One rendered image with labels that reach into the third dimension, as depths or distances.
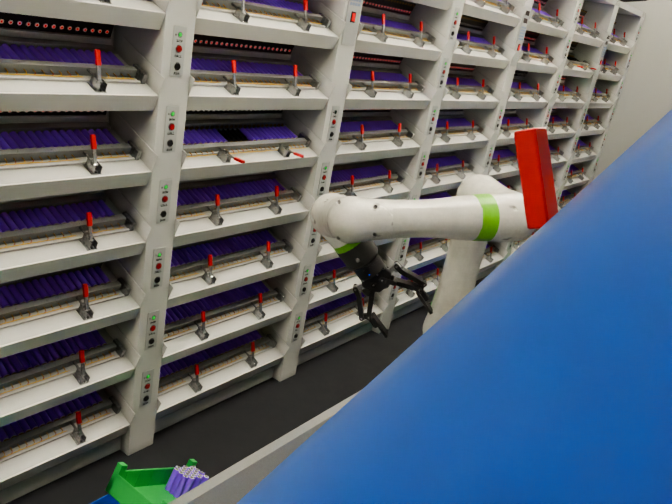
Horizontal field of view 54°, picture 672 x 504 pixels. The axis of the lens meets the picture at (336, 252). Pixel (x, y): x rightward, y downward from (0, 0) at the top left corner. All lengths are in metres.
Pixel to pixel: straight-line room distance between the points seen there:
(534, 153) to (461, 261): 1.60
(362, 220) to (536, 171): 1.22
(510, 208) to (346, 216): 0.41
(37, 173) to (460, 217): 0.97
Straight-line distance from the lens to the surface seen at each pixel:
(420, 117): 2.87
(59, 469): 2.13
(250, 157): 2.07
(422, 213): 1.53
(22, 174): 1.64
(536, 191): 0.24
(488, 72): 3.51
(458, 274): 1.85
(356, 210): 1.45
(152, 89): 1.77
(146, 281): 1.91
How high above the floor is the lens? 1.38
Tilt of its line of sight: 20 degrees down
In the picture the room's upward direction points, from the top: 11 degrees clockwise
